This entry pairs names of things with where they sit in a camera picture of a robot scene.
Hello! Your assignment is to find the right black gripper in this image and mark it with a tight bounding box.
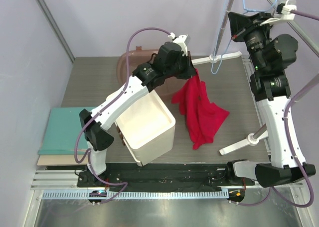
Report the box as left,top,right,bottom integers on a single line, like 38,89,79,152
230,12,277,73

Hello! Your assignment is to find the metal clothes rack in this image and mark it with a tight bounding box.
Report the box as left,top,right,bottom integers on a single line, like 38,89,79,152
191,0,319,156

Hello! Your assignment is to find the white plastic storage box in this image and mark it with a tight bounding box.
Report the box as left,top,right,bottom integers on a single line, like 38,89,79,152
115,91,176,167

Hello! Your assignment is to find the beige board under book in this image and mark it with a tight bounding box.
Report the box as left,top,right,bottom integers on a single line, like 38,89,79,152
37,155,88,167

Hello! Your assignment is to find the white slotted cable duct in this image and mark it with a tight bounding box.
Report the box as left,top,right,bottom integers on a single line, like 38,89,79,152
42,189,229,201

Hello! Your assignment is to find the light blue wire hanger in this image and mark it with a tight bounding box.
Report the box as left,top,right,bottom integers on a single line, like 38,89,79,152
211,0,278,75

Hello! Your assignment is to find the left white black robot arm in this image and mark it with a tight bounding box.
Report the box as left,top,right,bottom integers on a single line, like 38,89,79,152
79,35,196,187

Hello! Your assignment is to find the red t shirt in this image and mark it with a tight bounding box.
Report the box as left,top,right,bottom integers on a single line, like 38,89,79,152
171,74,230,150

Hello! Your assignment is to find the brown translucent plastic lid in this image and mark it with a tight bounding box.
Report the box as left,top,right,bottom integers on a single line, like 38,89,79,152
116,46,186,100

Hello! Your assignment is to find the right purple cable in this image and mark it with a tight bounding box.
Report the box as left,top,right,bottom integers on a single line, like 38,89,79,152
236,9,319,208

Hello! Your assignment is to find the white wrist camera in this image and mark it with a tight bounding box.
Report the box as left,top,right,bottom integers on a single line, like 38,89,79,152
260,0,297,26
168,32,190,56

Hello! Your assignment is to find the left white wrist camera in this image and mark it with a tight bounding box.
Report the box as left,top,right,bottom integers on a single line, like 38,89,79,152
168,32,190,56

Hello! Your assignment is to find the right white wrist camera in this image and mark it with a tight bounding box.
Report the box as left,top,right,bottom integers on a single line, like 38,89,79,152
260,0,297,26

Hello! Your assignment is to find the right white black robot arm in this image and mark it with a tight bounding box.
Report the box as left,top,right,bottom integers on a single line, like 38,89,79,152
225,12,316,187

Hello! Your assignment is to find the teal book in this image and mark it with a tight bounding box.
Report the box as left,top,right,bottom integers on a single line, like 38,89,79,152
38,107,84,155

